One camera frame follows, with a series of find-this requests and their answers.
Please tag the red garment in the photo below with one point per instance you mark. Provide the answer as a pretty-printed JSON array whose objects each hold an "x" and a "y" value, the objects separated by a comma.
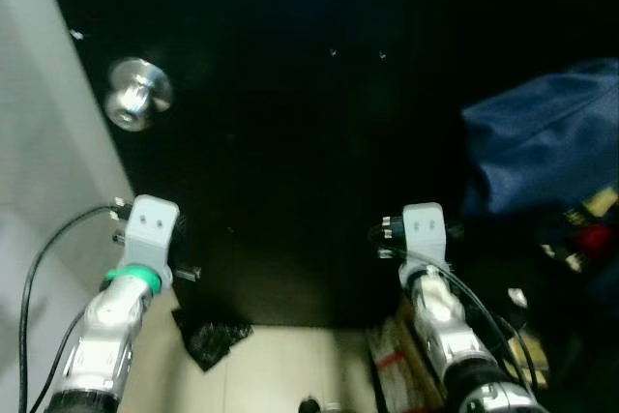
[{"x": 592, "y": 239}]

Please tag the dark blue garment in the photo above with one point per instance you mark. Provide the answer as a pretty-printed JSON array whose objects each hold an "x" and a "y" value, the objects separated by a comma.
[{"x": 542, "y": 142}]

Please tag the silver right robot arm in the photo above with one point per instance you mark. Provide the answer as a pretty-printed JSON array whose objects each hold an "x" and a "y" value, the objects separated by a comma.
[{"x": 445, "y": 326}]

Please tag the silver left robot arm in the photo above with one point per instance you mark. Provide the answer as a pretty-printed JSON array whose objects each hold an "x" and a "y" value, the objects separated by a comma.
[{"x": 106, "y": 336}]

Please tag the black crumpled bag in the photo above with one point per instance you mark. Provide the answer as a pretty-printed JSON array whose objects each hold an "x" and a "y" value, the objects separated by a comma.
[{"x": 208, "y": 336}]

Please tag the silver door knob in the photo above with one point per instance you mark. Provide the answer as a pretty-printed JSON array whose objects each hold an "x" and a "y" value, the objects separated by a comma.
[{"x": 138, "y": 94}]

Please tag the black door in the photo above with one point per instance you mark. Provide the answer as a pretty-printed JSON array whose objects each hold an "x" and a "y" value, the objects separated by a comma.
[{"x": 319, "y": 142}]

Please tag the black robot foot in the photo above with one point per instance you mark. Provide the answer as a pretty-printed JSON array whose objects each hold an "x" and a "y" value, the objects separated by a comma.
[{"x": 309, "y": 404}]

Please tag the small white tag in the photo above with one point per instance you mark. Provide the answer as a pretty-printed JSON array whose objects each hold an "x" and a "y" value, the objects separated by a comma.
[{"x": 517, "y": 297}]

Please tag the cardboard box with red tape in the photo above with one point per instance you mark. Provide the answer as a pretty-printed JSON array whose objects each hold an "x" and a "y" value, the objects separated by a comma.
[{"x": 392, "y": 360}]

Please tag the yellow flat piece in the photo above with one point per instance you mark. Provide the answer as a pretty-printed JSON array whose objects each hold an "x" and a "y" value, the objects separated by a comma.
[{"x": 532, "y": 360}]

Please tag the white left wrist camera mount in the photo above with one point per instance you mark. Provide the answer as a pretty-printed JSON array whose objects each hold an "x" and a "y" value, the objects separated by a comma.
[{"x": 152, "y": 229}]

